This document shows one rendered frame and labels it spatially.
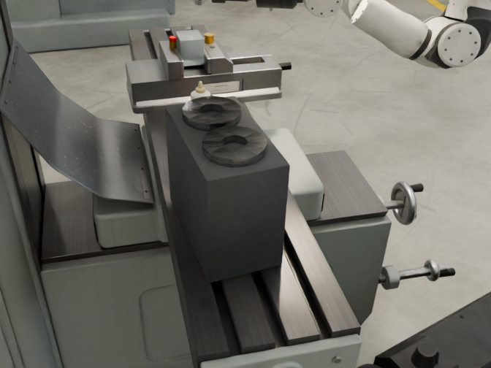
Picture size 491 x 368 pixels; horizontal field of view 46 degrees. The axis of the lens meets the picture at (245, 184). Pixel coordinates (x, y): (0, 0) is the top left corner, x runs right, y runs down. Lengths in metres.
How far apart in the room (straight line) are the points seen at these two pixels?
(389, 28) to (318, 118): 2.15
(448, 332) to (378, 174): 1.59
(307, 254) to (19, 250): 0.56
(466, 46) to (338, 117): 2.18
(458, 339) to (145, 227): 0.69
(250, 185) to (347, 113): 2.57
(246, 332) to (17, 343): 0.65
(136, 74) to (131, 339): 0.62
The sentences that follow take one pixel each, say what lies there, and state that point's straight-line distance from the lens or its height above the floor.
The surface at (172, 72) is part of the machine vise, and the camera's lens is 1.28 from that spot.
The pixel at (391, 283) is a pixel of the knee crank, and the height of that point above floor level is 0.52.
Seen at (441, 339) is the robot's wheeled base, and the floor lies 0.59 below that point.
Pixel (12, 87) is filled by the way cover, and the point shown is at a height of 1.07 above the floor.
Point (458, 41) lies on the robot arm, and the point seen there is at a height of 1.17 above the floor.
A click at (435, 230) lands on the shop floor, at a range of 2.55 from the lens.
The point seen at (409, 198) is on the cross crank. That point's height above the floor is 0.67.
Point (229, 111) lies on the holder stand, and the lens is 0.87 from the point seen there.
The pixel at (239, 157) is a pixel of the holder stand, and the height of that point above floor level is 1.13.
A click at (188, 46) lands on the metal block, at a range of 1.29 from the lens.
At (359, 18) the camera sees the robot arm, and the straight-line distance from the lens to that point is 1.09.
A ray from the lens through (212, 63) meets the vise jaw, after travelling 1.29.
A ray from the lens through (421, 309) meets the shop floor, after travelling 2.19.
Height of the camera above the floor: 1.54
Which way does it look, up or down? 35 degrees down
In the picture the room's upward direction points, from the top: 2 degrees clockwise
